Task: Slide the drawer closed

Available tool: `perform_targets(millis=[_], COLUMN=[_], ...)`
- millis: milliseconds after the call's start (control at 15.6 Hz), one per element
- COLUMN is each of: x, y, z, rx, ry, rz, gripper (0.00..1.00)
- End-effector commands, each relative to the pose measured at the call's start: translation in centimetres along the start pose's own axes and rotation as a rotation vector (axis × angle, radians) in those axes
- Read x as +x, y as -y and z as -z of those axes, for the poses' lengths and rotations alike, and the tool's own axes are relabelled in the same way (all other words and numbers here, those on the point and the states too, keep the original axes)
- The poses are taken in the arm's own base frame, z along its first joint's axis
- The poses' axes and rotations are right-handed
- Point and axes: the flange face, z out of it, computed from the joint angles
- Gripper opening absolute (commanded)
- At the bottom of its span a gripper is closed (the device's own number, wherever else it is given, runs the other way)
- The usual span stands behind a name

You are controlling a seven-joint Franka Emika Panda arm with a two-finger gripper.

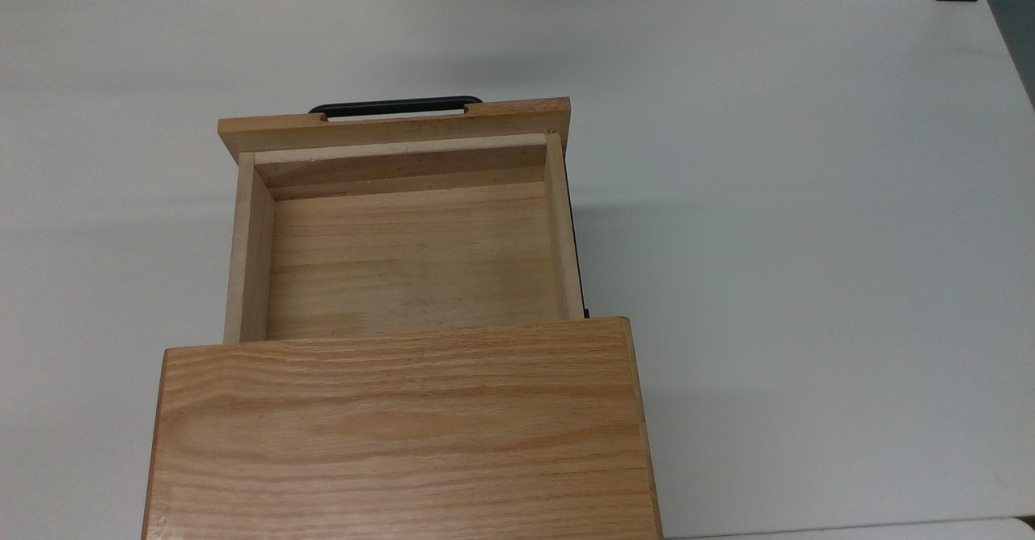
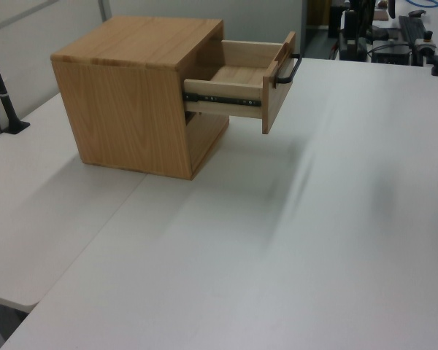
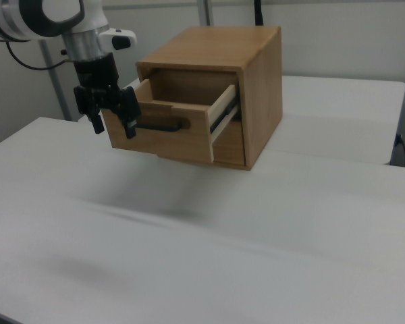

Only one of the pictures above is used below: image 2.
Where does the black metal handle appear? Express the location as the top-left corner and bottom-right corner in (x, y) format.
(183, 31), (301, 135)

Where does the oak wooden drawer cabinet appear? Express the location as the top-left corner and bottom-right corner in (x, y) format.
(50, 16), (230, 182)

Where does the black equipment tower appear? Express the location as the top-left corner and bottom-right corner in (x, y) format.
(337, 6), (369, 61)

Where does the black electronics box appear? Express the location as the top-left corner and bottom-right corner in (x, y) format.
(372, 45), (412, 65)

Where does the black computer keyboard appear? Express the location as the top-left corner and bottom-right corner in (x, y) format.
(399, 15), (429, 42)

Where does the emergency stop button box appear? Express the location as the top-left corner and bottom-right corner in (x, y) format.
(415, 31), (436, 55)

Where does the black metal drawer slide rail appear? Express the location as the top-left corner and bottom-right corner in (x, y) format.
(184, 93), (263, 107)

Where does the black camera stand pole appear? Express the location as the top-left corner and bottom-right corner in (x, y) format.
(0, 31), (31, 134)

